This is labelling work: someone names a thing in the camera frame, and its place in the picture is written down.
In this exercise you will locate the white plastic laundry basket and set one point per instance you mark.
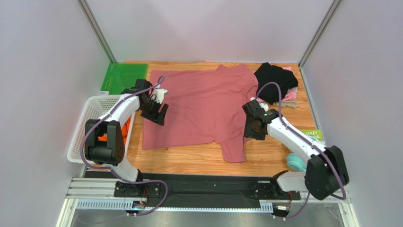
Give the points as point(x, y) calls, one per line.
point(113, 107)

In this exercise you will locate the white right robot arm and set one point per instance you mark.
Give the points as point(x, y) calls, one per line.
point(326, 172)

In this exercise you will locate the aluminium frame rail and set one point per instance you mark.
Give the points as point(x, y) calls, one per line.
point(90, 202)

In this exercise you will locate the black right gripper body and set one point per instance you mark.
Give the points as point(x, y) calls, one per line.
point(249, 131)

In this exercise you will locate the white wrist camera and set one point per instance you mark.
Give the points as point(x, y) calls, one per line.
point(262, 103)
point(158, 95)

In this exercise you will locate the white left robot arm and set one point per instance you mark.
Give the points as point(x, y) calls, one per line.
point(103, 146)

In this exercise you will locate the orange t-shirt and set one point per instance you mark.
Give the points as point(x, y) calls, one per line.
point(124, 130)

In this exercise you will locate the beige folded t-shirt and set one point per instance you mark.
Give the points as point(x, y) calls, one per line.
point(290, 103)

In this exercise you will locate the black folded t-shirt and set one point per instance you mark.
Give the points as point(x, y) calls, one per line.
point(274, 82)

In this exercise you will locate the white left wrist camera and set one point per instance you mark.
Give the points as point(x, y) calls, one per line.
point(158, 95)

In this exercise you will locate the pink folded t-shirt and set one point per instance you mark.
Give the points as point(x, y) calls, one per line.
point(291, 94)

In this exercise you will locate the green plastic folder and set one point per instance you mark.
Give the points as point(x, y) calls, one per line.
point(120, 76)

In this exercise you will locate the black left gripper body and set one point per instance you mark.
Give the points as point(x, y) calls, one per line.
point(150, 111)

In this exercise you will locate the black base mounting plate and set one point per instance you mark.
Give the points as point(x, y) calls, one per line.
point(198, 191)

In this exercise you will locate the green children's book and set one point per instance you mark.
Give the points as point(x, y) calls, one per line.
point(316, 134)

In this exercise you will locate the dusty red t-shirt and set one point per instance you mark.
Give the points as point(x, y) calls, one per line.
point(204, 106)

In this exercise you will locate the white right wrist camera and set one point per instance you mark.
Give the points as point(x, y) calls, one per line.
point(262, 103)

